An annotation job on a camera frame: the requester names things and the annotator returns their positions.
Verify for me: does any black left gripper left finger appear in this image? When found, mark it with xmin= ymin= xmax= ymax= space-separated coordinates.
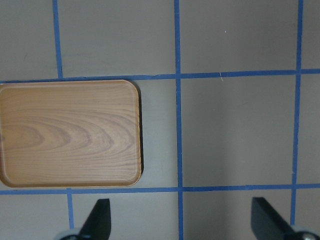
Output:
xmin=58 ymin=198 xmax=111 ymax=240

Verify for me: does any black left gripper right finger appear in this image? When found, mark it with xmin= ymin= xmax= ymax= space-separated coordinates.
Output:
xmin=251 ymin=196 xmax=320 ymax=240

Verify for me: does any wooden tray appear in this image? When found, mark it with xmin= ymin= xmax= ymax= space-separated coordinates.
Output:
xmin=0 ymin=79 xmax=143 ymax=188

